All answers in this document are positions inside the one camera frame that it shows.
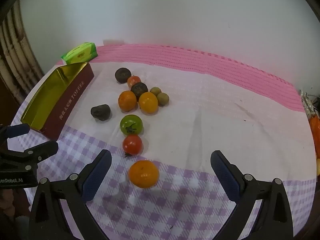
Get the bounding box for orange mandarin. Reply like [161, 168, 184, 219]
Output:
[118, 90, 138, 112]
[138, 92, 159, 114]
[128, 160, 160, 189]

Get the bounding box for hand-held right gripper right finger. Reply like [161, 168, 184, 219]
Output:
[210, 150, 293, 240]

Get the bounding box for orange plastic packet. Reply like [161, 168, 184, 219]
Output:
[309, 116, 320, 155]

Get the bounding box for green tissue pack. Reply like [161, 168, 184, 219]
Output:
[61, 42, 98, 65]

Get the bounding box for green tomato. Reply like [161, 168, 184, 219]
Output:
[120, 114, 143, 136]

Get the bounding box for round dark passion fruit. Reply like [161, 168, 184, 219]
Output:
[115, 67, 132, 84]
[130, 82, 149, 100]

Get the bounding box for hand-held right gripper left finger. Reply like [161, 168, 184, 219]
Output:
[29, 149, 112, 240]

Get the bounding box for small red tomato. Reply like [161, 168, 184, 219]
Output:
[127, 75, 142, 88]

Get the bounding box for maroon tin box gold inside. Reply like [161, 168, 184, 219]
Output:
[20, 62, 95, 140]

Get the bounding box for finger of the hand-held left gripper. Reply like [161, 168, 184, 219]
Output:
[0, 123, 30, 143]
[0, 140, 59, 172]

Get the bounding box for rattan chair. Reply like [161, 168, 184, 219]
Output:
[0, 0, 44, 98]

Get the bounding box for pink and purple checked tablecloth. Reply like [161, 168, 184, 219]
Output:
[11, 44, 317, 240]

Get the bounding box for wrinkled dark passion fruit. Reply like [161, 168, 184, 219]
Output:
[90, 104, 111, 121]

